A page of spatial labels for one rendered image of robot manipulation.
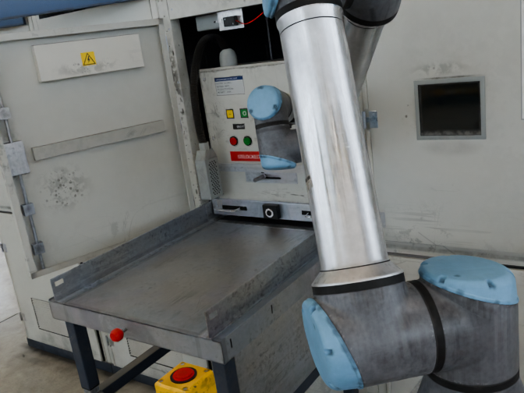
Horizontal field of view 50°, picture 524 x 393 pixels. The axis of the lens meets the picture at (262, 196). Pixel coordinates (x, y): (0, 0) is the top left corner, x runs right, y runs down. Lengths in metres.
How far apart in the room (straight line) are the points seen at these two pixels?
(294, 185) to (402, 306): 1.05
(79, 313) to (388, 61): 1.07
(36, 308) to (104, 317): 1.71
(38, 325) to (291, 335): 1.96
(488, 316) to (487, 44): 0.78
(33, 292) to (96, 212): 1.26
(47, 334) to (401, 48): 2.37
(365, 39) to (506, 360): 0.62
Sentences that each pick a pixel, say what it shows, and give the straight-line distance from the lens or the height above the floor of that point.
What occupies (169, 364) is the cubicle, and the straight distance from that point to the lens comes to 2.61.
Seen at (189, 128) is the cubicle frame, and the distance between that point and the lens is 2.06.
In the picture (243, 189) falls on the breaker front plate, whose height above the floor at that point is 0.96.
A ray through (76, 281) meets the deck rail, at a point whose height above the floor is 0.87.
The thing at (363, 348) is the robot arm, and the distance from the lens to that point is 0.88.
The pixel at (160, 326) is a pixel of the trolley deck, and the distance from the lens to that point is 1.41.
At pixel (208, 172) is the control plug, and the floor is 1.05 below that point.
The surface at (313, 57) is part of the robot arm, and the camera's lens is 0.93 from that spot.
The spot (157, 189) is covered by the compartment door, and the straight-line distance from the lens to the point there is 2.07.
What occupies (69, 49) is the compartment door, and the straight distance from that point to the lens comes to 1.91.
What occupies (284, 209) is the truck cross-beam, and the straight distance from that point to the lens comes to 1.93.
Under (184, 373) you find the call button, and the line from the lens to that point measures 1.09.
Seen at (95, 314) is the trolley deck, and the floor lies 0.84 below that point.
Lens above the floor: 1.47
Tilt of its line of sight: 16 degrees down
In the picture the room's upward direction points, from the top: 8 degrees counter-clockwise
